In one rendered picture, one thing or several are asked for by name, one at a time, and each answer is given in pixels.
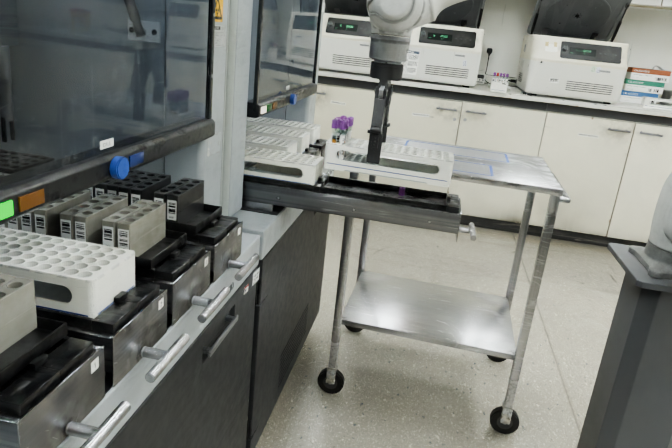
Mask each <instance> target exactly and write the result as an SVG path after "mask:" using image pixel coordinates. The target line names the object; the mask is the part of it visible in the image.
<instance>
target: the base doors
mask: <svg viewBox="0 0 672 448"><path fill-rule="evenodd" d="M317 92H320V93H323V92H325V93H326V95H321V94H316V104H315V115H314V124H318V125H321V128H320V139H326V140H329V139H330V138H331V134H332V128H331V126H332V119H335V117H340V116H342V115H345V116H347V117H349V116H351V117H354V123H353V126H352V133H351V138H356V139H363V140H369V135H370V133H367V130H370V127H371V121H372V114H373V107H374V97H375V92H374V91H369V90H361V89H352V88H344V87H336V86H327V85H319V84H317ZM331 100H332V101H338V102H343V103H346V106H344V105H339V104H333V103H331ZM436 107H440V108H448V109H456V110H457V112H456V111H448V110H441V109H436ZM461 107H462V111H461ZM467 110H469V111H474V112H482V113H483V112H485V113H487V114H486V115H482V114H474V113H466V111H467ZM412 113H421V114H429V117H422V116H413V115H412ZM460 113H461V117H460ZM546 113H547V115H546ZM453 118H456V121H453ZM464 118H466V119H467V120H466V121H463V119H464ZM545 118H546V120H545ZM388 119H389V122H388V123H390V127H388V129H387V136H393V137H400V138H408V139H415V140H422V141H429V142H436V143H443V144H450V145H455V142H456V145H457V146H464V147H472V148H479V149H486V150H493V151H500V152H507V153H514V154H521V155H529V156H536V157H537V156H538V157H542V158H543V159H544V161H545V162H546V164H547V165H548V167H549V168H550V170H551V172H552V173H554V175H555V176H556V178H557V179H558V181H559V182H560V184H561V185H562V187H563V188H564V190H565V191H566V193H567V195H568V196H569V198H570V199H571V202H570V203H561V202H560V203H559V207H558V211H557V216H556V220H555V224H554V228H555V229H561V230H567V231H574V232H580V233H587V234H593V235H600V236H607V237H612V238H618V239H625V240H632V241H638V242H645V243H647V241H648V239H649V235H650V230H651V224H652V219H653V215H654V211H655V208H656V204H657V201H658V198H659V195H660V192H661V190H662V187H663V185H664V183H665V181H666V179H667V178H668V176H669V175H670V174H671V172H672V127H663V126H655V125H647V124H639V123H632V122H623V121H615V120H607V119H599V118H591V117H583V116H575V115H567V114H559V113H551V112H542V111H534V110H525V109H517V108H509V107H501V106H493V105H484V104H476V103H468V102H463V105H462V102H458V101H450V100H442V99H434V98H426V97H418V96H410V95H402V94H395V93H393V94H392V97H391V104H390V108H389V118H388ZM459 119H460V123H459ZM544 123H545V124H544ZM458 125H459V129H458ZM543 128H544V129H543ZM608 128H611V129H618V130H628V131H631V133H626V132H618V131H610V130H608ZM457 130H458V135H457ZM640 131H642V132H645V133H652V134H660V135H663V137H658V136H651V135H645V134H640ZM542 132H543V134H542ZM578 133H584V134H591V135H598V136H599V139H598V138H591V137H584V136H577V135H578ZM456 136H457V141H456ZM541 137H542V138H541ZM540 142H541V143H540ZM539 146H540V148H539ZM538 151H539V153H538ZM627 153H628V154H627ZM621 176H622V177H621ZM376 183H382V184H389V185H396V186H403V187H410V188H416V189H423V190H430V191H437V192H443V193H447V190H448V193H450V194H457V195H459V198H460V200H461V212H462V214H463V215H469V216H476V217H482V218H489V219H496V220H502V221H509V222H515V223H521V220H522V215H523V211H524V206H525V201H526V196H527V192H528V191H523V190H516V189H509V188H503V187H496V186H490V185H483V184H477V183H470V182H463V181H457V180H451V182H450V187H449V189H448V187H441V186H435V185H428V184H426V183H420V182H413V181H407V180H401V179H394V178H388V177H381V176H376ZM616 195H617V196H616ZM549 198H550V195H549V194H542V193H536V194H535V198H534V203H533V207H532V212H531V217H530V221H529V225H535V226H542V227H543V225H544V220H545V216H546V211H547V207H548V202H549ZM615 199H616V200H615ZM614 203H615V204H614ZM610 218H611V219H610ZM609 222H610V223H609ZM608 226H609V227H608Z"/></svg>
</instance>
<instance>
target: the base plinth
mask: <svg viewBox="0 0 672 448"><path fill-rule="evenodd" d="M470 222H473V223H474V225H475V227H481V228H488V229H494V230H501V231H507V232H514V233H519V230H520V225H521V223H515V222H509V221H502V220H496V219H489V218H482V217H476V216H469V215H463V214H462V215H461V221H460V224H462V225H469V223H470ZM542 229H543V227H542V226H535V225H529V226H528V231H527V235H533V236H539V237H541V233H542ZM551 238H552V239H559V240H565V241H572V242H578V243H584V244H591V245H597V246H604V247H607V246H608V243H617V244H623V245H630V246H632V245H634V246H642V247H645V246H646V244H647V243H645V242H638V241H632V240H625V239H618V238H612V237H607V236H600V235H593V234H587V233H580V232H574V231H567V230H561V229H555V228H554V229H553V233H552V237H551Z"/></svg>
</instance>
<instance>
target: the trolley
mask: <svg viewBox="0 0 672 448"><path fill-rule="evenodd" d="M386 143H390V144H397V145H404V146H410V147H417V148H424V149H431V150H438V151H444V152H451V153H454V165H453V170H452V176H451V180H457V181H463V182H470V183H477V184H483V185H490V186H496V187H503V188H509V189H516V190H523V191H528V192H527V196H526V201H525V206H524V211H523V215H522V220H521V225H520V230H519V234H518V239H517V244H516V249H515V253H514V258H513V263H512V268H511V272H510V277H509V282H508V287H507V291H506V296H505V297H502V296H497V295H492V294H486V293H481V292H476V291H470V290H465V289H460V288H454V287H449V286H444V285H438V284H433V283H428V282H422V281H417V280H412V279H407V278H401V277H396V276H391V275H385V274H380V273H375V272H369V271H365V263H366V255H367V247H368V239H369V231H370V223H371V220H365V219H364V222H363V230H362V238H361V246H360V255H359V263H358V271H357V279H356V285H355V287H354V289H353V292H352V294H351V296H350V298H349V300H348V302H347V305H346V307H345V309H344V311H343V308H344V299H345V291H346V282H347V273H348V265H349V256H350V248H351V239H352V231H353V222H354V218H352V217H346V216H345V221H344V230H343V239H342V248H341V257H340V266H339V275H338V284H337V293H336V302H335V311H334V320H333V329H332V338H331V346H330V355H329V364H328V367H327V368H324V369H323V370H322V371H321V372H320V374H319V376H318V385H319V386H320V388H321V389H322V390H323V391H325V392H327V393H330V394H335V393H338V392H340V391H341V390H342V388H343V386H344V382H345V379H344V376H343V374H342V373H341V372H340V371H339V370H338V363H337V359H338V351H339V342H340V334H341V325H345V327H346V328H347V329H348V330H349V331H352V332H360V331H362V330H363V329H366V330H371V331H375V332H380V333H385V334H390V335H395V336H399V337H404V338H409V339H414V340H419V341H423V342H428V343H433V344H438V345H443V346H448V347H452V348H457V349H462V350H467V351H472V352H476V353H481V354H486V355H487V357H488V358H489V359H490V360H492V361H494V362H503V361H505V360H506V359H510V360H513V363H512V368H511V372H510V377H509V381H508V386H507V390H506V395H505V399H504V400H503V401H502V406H499V407H496V408H495V409H493V410H492V411H491V413H490V424H491V426H492V428H493V429H494V430H495V431H497V432H499V433H502V434H510V433H513V432H515V431H516V430H517V429H518V427H519V417H518V414H517V412H516V411H515V410H514V409H513V403H514V399H515V394H516V390H517V386H518V381H519V377H520V372H521V368H522V364H523V359H524V355H525V351H526V346H527V342H528V338H529V333H530V329H531V325H532V320H533V316H534V311H535V307H536V303H537V298H538V294H539V290H540V285H541V281H542V277H543V272H544V268H545V264H546V259H547V255H548V250H549V246H550V242H551V237H552V233H553V229H554V224H555V220H556V216H557V211H558V207H559V203H560V202H561V203H570V202H571V199H570V198H569V196H568V195H567V193H566V191H565V190H564V188H563V187H562V185H561V184H560V182H559V181H558V179H557V178H556V176H555V175H554V173H552V172H551V170H550V168H549V167H548V165H547V164H546V162H545V161H544V159H543V158H542V157H536V156H529V155H521V154H514V153H507V152H500V151H493V150H486V149H479V148H472V147H464V146H457V145H450V144H443V143H436V142H429V141H422V140H415V139H408V138H400V137H393V136H386ZM536 193H542V194H549V195H550V198H549V202H548V207H547V211H546V216H545V220H544V225H543V229H542V233H541V238H540V242H539V247H538V251H537V256H536V260H535V265H534V269H533V274H532V278H531V283H530V287H529V292H528V296H527V301H526V305H525V310H524V314H523V319H522V323H521V328H520V332H519V336H518V341H517V345H516V347H515V340H514V334H513V328H512V321H511V315H510V310H511V305H512V300H513V296H514V291H515V286H516V282H517V277H518V273H519V268H520V263H521V259H522V254H523V249H524V245H525V240H526V235H527V231H528V226H529V221H530V217H531V212H532V207H533V203H534V198H535V194H536Z"/></svg>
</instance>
